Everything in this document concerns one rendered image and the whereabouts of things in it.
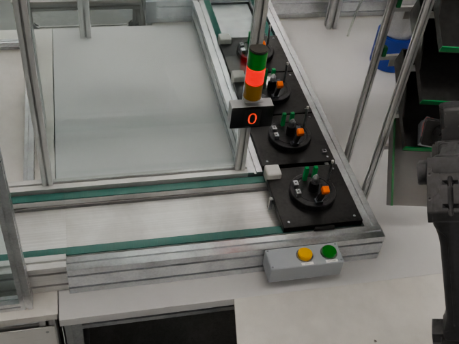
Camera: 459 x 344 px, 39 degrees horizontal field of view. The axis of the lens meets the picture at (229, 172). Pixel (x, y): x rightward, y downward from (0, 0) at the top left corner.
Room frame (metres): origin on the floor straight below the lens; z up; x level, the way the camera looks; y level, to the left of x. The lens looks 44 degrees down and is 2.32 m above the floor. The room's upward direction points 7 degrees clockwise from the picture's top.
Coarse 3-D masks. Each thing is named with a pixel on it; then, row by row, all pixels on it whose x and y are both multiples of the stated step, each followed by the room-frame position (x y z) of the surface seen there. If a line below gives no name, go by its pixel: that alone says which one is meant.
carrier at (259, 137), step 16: (256, 128) 1.63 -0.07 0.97; (272, 128) 1.61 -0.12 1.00; (288, 128) 1.60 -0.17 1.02; (304, 128) 1.64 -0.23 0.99; (256, 144) 1.56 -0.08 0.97; (272, 144) 1.56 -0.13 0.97; (288, 144) 1.55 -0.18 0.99; (304, 144) 1.56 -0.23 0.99; (320, 144) 1.59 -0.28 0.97; (272, 160) 1.49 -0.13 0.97; (288, 160) 1.50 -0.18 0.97; (304, 160) 1.51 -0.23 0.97; (320, 160) 1.52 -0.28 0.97
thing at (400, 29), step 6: (402, 0) 2.24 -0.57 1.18; (408, 0) 2.23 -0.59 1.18; (414, 0) 2.23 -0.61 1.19; (396, 12) 2.24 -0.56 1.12; (402, 12) 2.23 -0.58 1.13; (396, 18) 2.24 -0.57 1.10; (396, 24) 2.24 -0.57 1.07; (402, 24) 2.23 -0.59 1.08; (408, 24) 2.23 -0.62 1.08; (390, 30) 2.25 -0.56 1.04; (396, 30) 2.23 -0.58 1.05; (402, 30) 2.23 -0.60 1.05; (408, 30) 2.24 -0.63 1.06; (390, 36) 2.24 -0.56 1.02; (396, 36) 2.23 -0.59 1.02; (402, 36) 2.23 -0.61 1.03; (408, 36) 2.24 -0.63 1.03
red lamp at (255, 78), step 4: (248, 68) 1.41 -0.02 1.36; (248, 72) 1.40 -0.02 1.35; (252, 72) 1.40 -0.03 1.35; (256, 72) 1.40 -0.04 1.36; (260, 72) 1.40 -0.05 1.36; (264, 72) 1.41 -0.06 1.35; (248, 76) 1.40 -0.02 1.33; (252, 76) 1.40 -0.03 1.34; (256, 76) 1.40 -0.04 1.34; (260, 76) 1.40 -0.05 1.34; (248, 80) 1.40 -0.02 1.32; (252, 80) 1.40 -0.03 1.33; (256, 80) 1.40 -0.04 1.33; (260, 80) 1.40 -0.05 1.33; (248, 84) 1.40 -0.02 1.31; (252, 84) 1.40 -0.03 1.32; (256, 84) 1.40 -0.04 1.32; (260, 84) 1.40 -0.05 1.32
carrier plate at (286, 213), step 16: (288, 176) 1.43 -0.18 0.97; (336, 176) 1.45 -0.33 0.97; (272, 192) 1.35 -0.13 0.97; (288, 192) 1.36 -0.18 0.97; (336, 192) 1.38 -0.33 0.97; (288, 208) 1.29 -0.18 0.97; (336, 208) 1.31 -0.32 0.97; (352, 208) 1.32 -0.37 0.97; (288, 224) 1.23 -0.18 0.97; (304, 224) 1.24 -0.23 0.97; (320, 224) 1.24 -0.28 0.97; (336, 224) 1.26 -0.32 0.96; (352, 224) 1.27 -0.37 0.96
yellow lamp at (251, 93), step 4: (244, 88) 1.42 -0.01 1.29; (248, 88) 1.40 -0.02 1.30; (252, 88) 1.40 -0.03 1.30; (256, 88) 1.40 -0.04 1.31; (260, 88) 1.40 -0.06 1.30; (244, 92) 1.41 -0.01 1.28; (248, 92) 1.40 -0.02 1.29; (252, 92) 1.40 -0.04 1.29; (256, 92) 1.40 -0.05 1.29; (260, 92) 1.41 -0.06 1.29; (244, 96) 1.41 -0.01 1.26; (248, 96) 1.40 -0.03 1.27; (252, 96) 1.40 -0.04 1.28; (256, 96) 1.40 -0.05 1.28; (260, 96) 1.41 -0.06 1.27; (252, 100) 1.40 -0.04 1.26; (256, 100) 1.40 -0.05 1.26
